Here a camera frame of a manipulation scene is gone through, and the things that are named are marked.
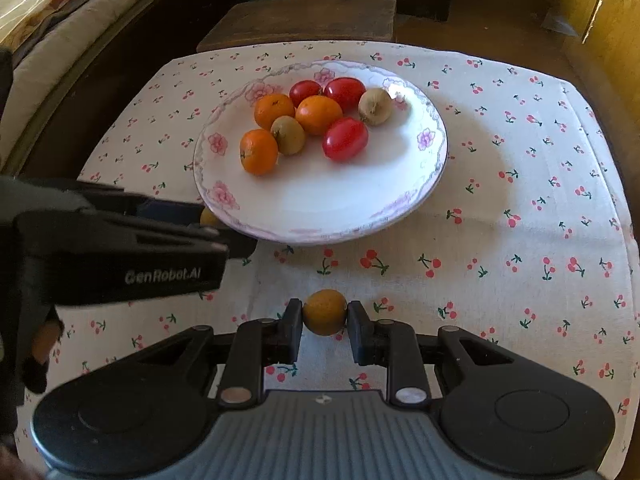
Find white floral plate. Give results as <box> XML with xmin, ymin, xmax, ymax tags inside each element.
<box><xmin>193</xmin><ymin>60</ymin><xmax>449</xmax><ymax>246</ymax></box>

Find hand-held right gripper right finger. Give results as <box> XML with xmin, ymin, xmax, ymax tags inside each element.
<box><xmin>346</xmin><ymin>301</ymin><xmax>516</xmax><ymax>405</ymax></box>

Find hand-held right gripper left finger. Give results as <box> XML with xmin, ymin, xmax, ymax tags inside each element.
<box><xmin>135</xmin><ymin>298</ymin><xmax>304</xmax><ymax>406</ymax></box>

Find light wooden wardrobe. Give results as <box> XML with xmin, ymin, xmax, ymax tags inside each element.
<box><xmin>542</xmin><ymin>0</ymin><xmax>640</xmax><ymax>128</ymax></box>

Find red and yellow floral blanket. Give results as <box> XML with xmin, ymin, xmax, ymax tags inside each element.
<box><xmin>0</xmin><ymin>0</ymin><xmax>131</xmax><ymax>53</ymax></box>

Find bed with beige mattress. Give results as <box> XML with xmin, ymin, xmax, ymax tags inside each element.
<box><xmin>0</xmin><ymin>0</ymin><xmax>263</xmax><ymax>176</ymax></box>

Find brown wooden stool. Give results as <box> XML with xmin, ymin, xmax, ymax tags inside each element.
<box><xmin>196</xmin><ymin>0</ymin><xmax>398</xmax><ymax>55</ymax></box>

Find cherry print tablecloth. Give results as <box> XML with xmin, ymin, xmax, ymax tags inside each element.
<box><xmin>15</xmin><ymin>40</ymin><xmax>640</xmax><ymax>480</ymax></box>

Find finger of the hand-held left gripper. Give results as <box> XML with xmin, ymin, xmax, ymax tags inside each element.
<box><xmin>90</xmin><ymin>184</ymin><xmax>207</xmax><ymax>224</ymax></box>
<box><xmin>188</xmin><ymin>225</ymin><xmax>259</xmax><ymax>262</ymax></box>

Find person's left hand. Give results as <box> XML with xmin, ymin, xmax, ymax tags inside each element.
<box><xmin>21</xmin><ymin>305</ymin><xmax>67</xmax><ymax>396</ymax></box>

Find red cherry tomato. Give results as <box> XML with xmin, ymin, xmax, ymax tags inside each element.
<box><xmin>322</xmin><ymin>117</ymin><xmax>370</xmax><ymax>163</ymax></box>
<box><xmin>289</xmin><ymin>80</ymin><xmax>324</xmax><ymax>109</ymax></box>
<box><xmin>324</xmin><ymin>77</ymin><xmax>367</xmax><ymax>114</ymax></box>

